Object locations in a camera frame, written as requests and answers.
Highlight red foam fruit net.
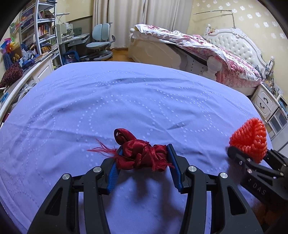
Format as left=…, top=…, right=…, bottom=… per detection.
left=229, top=118, right=267, bottom=163

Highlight plastic drawer unit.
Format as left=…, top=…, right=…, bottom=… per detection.
left=266, top=108, right=288, bottom=151

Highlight white nightstand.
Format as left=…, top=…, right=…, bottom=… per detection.
left=251, top=83, right=280, bottom=124

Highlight floral pink quilt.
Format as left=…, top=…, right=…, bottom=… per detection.
left=131, top=24, right=262, bottom=88

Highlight purple bed sheet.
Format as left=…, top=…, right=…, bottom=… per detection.
left=1, top=61, right=259, bottom=233

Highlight white bed with tufted headboard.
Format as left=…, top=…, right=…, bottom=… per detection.
left=128, top=24, right=274, bottom=96

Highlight beige curtains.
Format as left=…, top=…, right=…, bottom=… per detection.
left=92, top=0, right=193, bottom=48

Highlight grey desk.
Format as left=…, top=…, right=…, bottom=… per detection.
left=59, top=33, right=90, bottom=55

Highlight light blue desk chair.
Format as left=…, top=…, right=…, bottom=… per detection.
left=80, top=22, right=116, bottom=61

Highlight white bookshelf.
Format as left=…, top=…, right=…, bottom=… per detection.
left=19, top=1, right=62, bottom=69

